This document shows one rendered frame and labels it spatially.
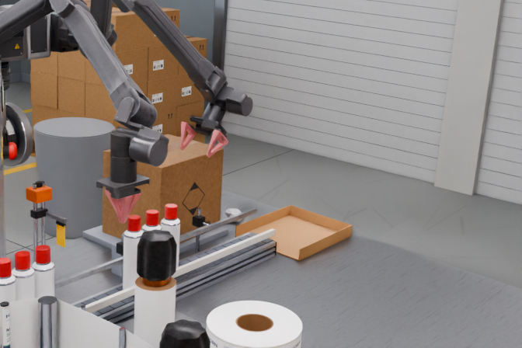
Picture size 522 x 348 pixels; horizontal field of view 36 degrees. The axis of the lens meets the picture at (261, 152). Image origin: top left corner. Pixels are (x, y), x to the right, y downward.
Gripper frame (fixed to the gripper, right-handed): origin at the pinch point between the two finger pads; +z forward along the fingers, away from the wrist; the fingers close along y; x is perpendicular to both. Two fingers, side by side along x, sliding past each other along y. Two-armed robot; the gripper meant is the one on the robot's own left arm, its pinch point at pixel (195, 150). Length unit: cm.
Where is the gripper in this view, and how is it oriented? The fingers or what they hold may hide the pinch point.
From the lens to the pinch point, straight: 234.6
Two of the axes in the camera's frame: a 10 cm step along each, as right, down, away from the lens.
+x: 3.7, 4.5, 8.1
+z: -4.1, 8.7, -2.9
